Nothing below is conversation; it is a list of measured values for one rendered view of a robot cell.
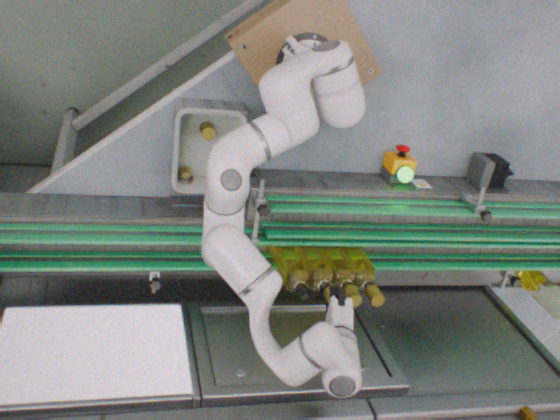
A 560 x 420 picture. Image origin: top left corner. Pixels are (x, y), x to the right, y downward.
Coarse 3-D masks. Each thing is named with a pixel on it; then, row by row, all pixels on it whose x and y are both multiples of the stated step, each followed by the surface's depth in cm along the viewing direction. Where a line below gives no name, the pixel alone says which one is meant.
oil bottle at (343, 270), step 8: (328, 248) 160; (336, 248) 160; (328, 256) 156; (336, 256) 157; (344, 256) 157; (336, 264) 153; (344, 264) 154; (336, 272) 150; (344, 272) 150; (352, 272) 151; (336, 280) 150; (344, 280) 150; (352, 280) 151
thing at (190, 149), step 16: (192, 112) 148; (208, 112) 149; (224, 112) 150; (240, 112) 151; (176, 128) 149; (192, 128) 157; (224, 128) 159; (176, 144) 151; (192, 144) 159; (208, 144) 160; (176, 160) 153; (192, 160) 161; (176, 176) 155; (192, 192) 158
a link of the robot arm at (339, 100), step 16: (352, 64) 120; (320, 80) 120; (336, 80) 119; (352, 80) 121; (320, 96) 123; (336, 96) 121; (352, 96) 122; (320, 112) 126; (336, 112) 123; (352, 112) 123; (336, 128) 127
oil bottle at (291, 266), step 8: (272, 248) 163; (280, 248) 157; (288, 248) 157; (296, 248) 158; (272, 256) 162; (280, 256) 155; (288, 256) 154; (296, 256) 154; (280, 264) 155; (288, 264) 150; (296, 264) 151; (304, 264) 151; (280, 272) 154; (288, 272) 148; (296, 272) 148; (304, 272) 148; (288, 280) 148; (296, 280) 147; (304, 280) 147; (288, 288) 148
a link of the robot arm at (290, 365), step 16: (272, 272) 115; (256, 288) 113; (272, 288) 113; (256, 304) 113; (256, 320) 114; (256, 336) 115; (272, 336) 121; (272, 352) 117; (288, 352) 115; (272, 368) 115; (288, 368) 115; (304, 368) 114; (288, 384) 116
